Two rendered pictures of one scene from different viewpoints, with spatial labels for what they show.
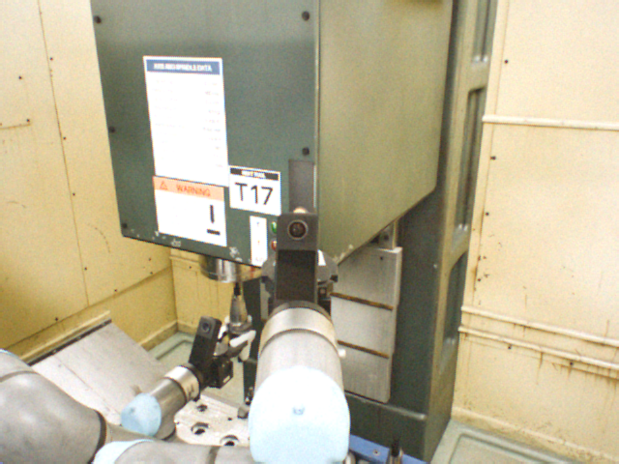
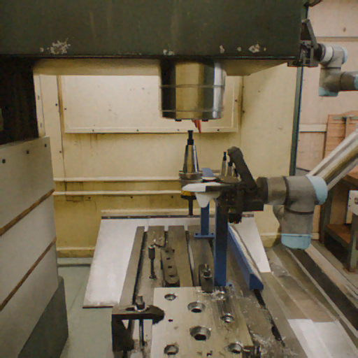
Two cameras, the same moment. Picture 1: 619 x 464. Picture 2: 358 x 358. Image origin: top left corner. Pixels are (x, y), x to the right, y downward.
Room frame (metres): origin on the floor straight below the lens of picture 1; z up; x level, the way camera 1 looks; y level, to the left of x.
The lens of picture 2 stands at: (1.55, 0.83, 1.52)
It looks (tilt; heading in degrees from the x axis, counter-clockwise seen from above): 13 degrees down; 239
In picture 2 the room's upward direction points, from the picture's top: straight up
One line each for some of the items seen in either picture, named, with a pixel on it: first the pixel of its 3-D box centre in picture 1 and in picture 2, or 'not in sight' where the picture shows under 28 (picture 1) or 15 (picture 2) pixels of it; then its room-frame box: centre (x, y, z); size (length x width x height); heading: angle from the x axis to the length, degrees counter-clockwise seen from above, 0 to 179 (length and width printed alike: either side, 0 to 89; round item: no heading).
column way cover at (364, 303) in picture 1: (323, 311); (17, 245); (1.51, -0.04, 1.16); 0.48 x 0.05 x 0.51; 61
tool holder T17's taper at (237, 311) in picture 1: (237, 306); (190, 158); (1.12, 0.17, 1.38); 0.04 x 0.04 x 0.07
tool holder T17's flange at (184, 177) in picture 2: (238, 324); (190, 176); (1.12, 0.17, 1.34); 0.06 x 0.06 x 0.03
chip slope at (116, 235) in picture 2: not in sight; (181, 263); (0.80, -0.40, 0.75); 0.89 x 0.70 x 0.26; 151
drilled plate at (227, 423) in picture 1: (215, 442); (198, 328); (1.15, 0.25, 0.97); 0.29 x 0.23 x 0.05; 61
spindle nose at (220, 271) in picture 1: (233, 244); (191, 92); (1.12, 0.17, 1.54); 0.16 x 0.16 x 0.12
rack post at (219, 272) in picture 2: not in sight; (220, 248); (0.93, 0.06, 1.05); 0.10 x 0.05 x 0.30; 151
